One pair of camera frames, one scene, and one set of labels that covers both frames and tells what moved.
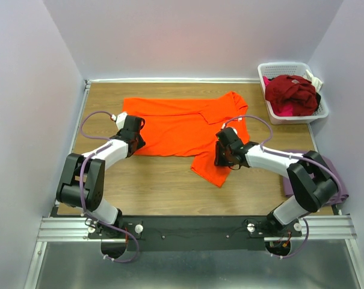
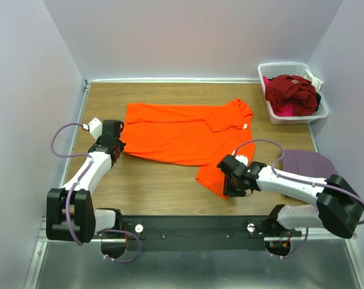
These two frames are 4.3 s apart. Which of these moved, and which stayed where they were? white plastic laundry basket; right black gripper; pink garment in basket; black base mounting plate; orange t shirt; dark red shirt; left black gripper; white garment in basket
Moved: right black gripper; orange t shirt; left black gripper
Stayed: pink garment in basket; white plastic laundry basket; white garment in basket; black base mounting plate; dark red shirt
